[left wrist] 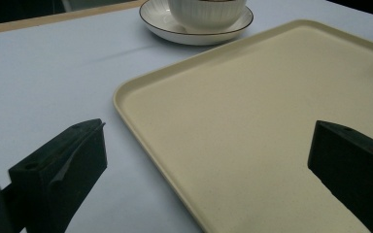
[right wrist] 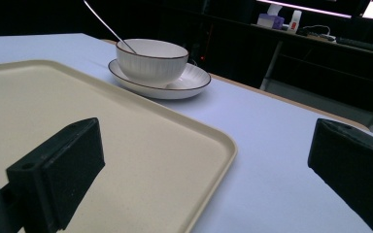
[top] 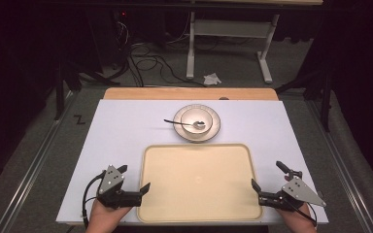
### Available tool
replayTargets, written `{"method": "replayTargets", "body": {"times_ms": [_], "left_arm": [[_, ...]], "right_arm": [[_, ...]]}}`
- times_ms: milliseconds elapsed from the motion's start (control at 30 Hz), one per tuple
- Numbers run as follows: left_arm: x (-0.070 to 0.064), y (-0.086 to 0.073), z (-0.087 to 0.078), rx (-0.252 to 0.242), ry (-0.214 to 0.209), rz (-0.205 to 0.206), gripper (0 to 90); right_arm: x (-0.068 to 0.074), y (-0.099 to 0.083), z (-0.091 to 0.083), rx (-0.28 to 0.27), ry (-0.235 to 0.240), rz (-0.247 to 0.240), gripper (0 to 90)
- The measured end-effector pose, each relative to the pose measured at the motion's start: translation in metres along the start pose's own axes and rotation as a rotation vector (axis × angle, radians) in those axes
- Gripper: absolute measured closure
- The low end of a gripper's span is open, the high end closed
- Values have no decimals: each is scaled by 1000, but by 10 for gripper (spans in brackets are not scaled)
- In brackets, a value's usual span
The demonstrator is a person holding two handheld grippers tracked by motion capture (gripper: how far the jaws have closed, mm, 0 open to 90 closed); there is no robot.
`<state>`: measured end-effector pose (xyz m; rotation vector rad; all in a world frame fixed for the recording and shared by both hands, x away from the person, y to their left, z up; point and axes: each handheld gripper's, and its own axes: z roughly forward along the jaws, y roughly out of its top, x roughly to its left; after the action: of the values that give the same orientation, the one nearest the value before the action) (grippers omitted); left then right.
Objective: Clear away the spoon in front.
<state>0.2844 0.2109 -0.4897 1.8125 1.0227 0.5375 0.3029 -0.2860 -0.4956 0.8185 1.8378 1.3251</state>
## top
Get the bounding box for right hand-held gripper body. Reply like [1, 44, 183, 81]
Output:
[257, 169, 327, 213]

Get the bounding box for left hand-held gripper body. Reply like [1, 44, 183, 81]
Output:
[95, 164, 143, 210]

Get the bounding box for person's left hand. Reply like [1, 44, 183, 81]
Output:
[85, 198, 133, 233]

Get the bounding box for person's right hand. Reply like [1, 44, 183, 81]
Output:
[275, 202, 319, 233]

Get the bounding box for white board sheet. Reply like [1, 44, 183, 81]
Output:
[55, 98, 330, 225]

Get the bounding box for beige plastic tray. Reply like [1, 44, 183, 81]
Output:
[136, 143, 264, 224]

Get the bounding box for white plate with dark rim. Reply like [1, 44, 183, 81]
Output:
[172, 103, 222, 144]

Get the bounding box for metal spoon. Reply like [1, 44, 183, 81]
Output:
[163, 118, 207, 131]

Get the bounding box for black metal stand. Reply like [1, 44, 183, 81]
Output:
[53, 59, 83, 121]
[274, 62, 335, 133]

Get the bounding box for white bowl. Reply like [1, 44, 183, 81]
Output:
[180, 107, 215, 136]

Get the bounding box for crumpled white paper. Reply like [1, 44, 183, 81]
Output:
[202, 72, 222, 86]

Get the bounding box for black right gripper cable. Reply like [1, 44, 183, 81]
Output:
[284, 197, 319, 227]

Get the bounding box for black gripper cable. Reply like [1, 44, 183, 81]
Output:
[81, 170, 107, 229]
[284, 197, 319, 227]

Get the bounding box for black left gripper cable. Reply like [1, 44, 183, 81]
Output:
[81, 170, 107, 229]

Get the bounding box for metal floor rail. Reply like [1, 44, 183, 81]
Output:
[306, 99, 373, 233]
[0, 90, 80, 233]

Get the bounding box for black floor cables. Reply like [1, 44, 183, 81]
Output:
[122, 38, 208, 88]

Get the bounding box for white metal desk frame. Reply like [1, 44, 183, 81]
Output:
[186, 11, 282, 84]

